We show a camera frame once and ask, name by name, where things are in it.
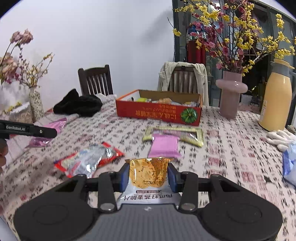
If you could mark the pink ceramic vase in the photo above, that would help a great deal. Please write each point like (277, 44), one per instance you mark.
(232, 87)

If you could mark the beige jacket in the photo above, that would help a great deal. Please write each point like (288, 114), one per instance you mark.
(200, 73)

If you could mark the red and yellow flower branches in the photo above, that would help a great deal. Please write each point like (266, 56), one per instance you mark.
(234, 37)

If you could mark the chair with beige jacket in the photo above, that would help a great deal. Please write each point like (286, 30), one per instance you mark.
(183, 80)

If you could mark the orange crisps snack packet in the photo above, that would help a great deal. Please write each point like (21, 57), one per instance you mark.
(148, 183)

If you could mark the blue white plastic bag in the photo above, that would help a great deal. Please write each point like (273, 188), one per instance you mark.
(289, 164)

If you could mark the white work gloves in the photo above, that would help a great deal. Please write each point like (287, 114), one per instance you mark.
(281, 139)

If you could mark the person's left hand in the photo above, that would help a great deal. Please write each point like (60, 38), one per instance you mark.
(3, 152)

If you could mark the pink snack packet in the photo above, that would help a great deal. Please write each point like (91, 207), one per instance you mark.
(43, 135)

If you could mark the yellow thermos jug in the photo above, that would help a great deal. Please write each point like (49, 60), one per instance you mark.
(278, 97)

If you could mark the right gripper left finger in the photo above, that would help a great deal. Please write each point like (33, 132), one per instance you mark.
(108, 183)

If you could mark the red hanging garment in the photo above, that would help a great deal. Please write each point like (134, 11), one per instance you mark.
(196, 52)

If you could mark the black cloth bundle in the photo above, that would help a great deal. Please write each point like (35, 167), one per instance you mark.
(72, 103)

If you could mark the calligraphy print tablecloth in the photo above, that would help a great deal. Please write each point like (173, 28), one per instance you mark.
(235, 149)

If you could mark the red cardboard snack box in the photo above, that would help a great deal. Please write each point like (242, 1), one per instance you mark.
(171, 107)

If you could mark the purple snack packet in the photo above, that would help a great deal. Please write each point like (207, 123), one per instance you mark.
(164, 146)

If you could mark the red silver snack bag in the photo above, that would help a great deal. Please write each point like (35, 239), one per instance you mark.
(87, 160)

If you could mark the dried pink rose bouquet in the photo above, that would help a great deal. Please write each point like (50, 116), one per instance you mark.
(15, 67)

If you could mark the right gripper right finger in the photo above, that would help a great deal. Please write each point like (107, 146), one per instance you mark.
(185, 183)

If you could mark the speckled white vase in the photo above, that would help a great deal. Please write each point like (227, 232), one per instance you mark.
(36, 104)

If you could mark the dark wooden chair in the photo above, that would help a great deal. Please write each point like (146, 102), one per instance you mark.
(95, 80)

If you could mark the yellow green striped snack packet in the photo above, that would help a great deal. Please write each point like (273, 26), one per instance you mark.
(193, 136)

